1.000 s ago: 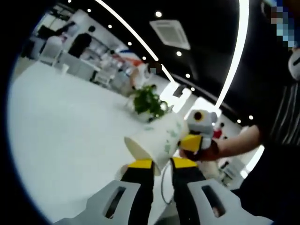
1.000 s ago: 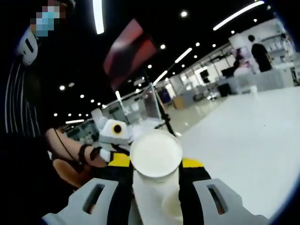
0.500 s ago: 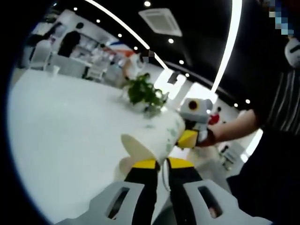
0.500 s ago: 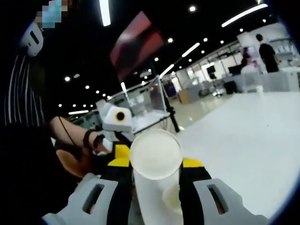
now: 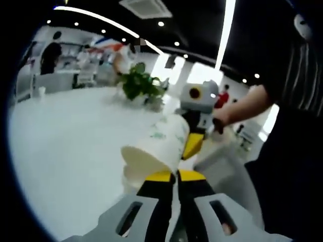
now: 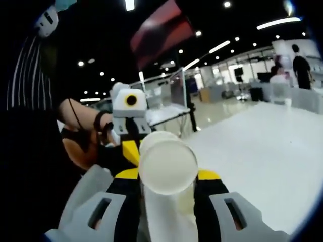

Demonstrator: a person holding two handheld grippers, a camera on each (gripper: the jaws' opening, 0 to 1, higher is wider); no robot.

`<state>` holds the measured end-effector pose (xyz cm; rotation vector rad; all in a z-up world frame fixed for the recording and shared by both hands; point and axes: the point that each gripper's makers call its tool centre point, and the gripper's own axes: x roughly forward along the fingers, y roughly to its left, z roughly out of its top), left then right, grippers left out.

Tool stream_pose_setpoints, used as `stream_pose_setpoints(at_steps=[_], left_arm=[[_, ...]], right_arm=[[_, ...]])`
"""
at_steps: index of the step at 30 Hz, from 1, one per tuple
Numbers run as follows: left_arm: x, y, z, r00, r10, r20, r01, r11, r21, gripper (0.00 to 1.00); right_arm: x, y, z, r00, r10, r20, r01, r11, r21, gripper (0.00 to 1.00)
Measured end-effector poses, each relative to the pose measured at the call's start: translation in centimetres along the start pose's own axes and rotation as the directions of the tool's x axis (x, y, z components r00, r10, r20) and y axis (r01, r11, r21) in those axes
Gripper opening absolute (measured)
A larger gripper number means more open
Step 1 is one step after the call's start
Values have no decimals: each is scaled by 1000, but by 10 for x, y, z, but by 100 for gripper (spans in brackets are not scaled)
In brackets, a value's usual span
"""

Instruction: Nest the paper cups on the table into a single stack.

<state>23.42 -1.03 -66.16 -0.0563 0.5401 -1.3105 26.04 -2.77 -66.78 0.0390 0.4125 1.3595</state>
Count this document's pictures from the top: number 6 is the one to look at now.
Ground red hanging banner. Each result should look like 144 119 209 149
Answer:
130 0 196 71

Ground white chest device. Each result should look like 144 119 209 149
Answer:
34 5 60 38

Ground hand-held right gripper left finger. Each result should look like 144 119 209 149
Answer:
45 167 142 242

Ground grey board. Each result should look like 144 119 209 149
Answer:
169 67 189 108

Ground grey office chair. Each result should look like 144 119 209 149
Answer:
59 164 114 227

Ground brown cabinet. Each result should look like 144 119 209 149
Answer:
198 89 210 103

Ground white folding table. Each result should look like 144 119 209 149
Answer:
145 105 191 138

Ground black wrist strap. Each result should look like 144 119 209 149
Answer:
93 110 113 132

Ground thin black cord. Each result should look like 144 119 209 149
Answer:
68 98 85 131

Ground person's left hand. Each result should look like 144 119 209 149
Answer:
97 122 127 175

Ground white ceiling light strip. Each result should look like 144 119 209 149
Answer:
183 59 200 71
256 17 302 30
209 40 231 54

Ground grey desk partition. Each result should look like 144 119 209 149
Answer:
271 83 323 114

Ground black bin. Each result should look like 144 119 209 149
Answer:
249 87 264 102

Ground black computer monitor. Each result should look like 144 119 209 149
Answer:
257 72 273 83

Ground black tripod stand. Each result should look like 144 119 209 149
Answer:
186 100 199 132

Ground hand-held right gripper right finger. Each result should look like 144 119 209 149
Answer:
193 169 291 242

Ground ceiling spot lights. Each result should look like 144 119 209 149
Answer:
77 1 307 96

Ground green print white paper cup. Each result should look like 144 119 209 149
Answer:
139 130 180 154
138 139 199 242

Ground black standing monitor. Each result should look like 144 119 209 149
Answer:
234 67 245 83

